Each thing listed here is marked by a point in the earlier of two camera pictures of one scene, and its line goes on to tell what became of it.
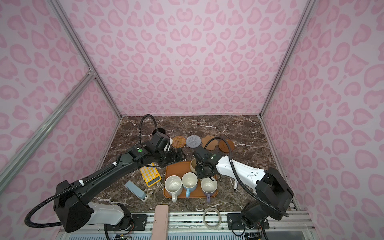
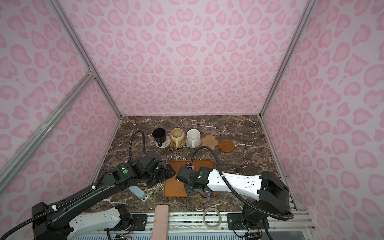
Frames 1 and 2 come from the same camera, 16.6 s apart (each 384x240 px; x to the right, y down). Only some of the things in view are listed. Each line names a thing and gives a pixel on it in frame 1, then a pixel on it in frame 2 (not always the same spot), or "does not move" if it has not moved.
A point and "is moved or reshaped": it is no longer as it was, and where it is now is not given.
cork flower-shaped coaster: [211, 144] does not move
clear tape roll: [205, 222] does not move
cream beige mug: [193, 164] is moved or reshaped
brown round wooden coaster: [223, 146] does not move
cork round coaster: [178, 142] does not move
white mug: [173, 186] -> [193, 138]
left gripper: [174, 157] -> [165, 175]
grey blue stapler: [136, 190] does not move
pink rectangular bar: [160, 228] does not move
